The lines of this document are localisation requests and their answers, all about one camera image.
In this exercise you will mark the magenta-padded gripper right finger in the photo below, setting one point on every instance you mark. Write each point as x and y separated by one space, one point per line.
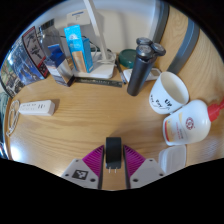
145 171

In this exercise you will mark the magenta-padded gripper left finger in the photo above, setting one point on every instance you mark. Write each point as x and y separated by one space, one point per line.
81 173

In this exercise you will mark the black charger block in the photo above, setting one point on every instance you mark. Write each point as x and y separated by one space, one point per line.
113 153

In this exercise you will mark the small clear plastic box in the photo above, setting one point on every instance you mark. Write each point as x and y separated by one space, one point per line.
173 159

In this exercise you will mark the white red-capped glue bottle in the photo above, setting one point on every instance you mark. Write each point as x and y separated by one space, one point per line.
186 125

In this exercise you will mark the white mug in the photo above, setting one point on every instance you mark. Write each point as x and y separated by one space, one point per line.
166 98

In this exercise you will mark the white power strip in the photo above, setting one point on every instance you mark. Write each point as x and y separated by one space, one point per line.
36 107

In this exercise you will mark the teal bedding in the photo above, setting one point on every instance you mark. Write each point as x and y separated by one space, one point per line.
2 126

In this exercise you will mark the black ruler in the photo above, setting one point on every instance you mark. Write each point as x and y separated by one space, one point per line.
98 82

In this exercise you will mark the white shaver stand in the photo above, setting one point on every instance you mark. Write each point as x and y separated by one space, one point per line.
152 74

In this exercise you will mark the dark grey electric shaver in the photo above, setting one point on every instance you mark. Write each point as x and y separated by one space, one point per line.
140 73

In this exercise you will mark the black pen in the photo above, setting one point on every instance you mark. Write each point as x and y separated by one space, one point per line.
120 73

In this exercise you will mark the dark blue small box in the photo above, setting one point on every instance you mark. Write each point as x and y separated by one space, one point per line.
60 71

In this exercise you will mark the white desk lamp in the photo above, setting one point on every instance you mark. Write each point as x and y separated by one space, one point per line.
101 68

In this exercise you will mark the green round tin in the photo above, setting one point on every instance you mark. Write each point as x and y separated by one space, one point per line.
127 57

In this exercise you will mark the light blue tall carton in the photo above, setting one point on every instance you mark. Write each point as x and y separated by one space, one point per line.
78 46

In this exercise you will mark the blue robot model box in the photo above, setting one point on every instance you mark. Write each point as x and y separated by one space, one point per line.
31 56

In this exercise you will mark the dark clear water bottle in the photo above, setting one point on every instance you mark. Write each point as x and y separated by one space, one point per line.
50 36

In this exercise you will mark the dark grey metal desk frame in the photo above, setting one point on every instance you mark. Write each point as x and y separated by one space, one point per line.
186 40

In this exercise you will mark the white wall socket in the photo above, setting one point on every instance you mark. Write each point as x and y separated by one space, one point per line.
76 17

